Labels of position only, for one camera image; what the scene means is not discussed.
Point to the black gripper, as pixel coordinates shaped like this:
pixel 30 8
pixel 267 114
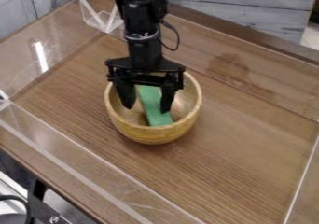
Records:
pixel 147 68

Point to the green rectangular block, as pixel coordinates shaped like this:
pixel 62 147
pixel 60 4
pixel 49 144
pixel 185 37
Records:
pixel 149 101

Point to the brown wooden bowl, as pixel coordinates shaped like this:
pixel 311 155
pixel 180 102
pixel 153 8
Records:
pixel 129 120

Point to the clear acrylic corner bracket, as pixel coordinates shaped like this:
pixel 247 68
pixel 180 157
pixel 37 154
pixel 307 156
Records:
pixel 104 21

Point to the black table leg frame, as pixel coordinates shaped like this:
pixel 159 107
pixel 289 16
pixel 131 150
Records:
pixel 40 212

